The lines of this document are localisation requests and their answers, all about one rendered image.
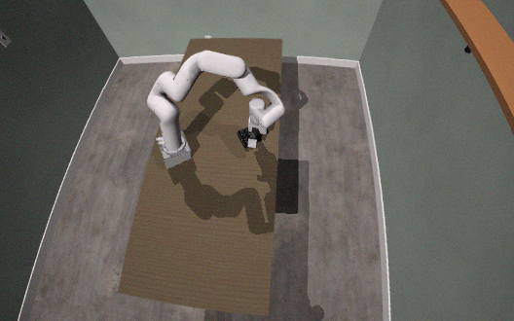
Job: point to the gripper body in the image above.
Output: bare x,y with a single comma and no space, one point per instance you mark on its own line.
260,129

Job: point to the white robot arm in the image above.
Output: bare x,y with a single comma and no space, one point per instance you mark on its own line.
179,87

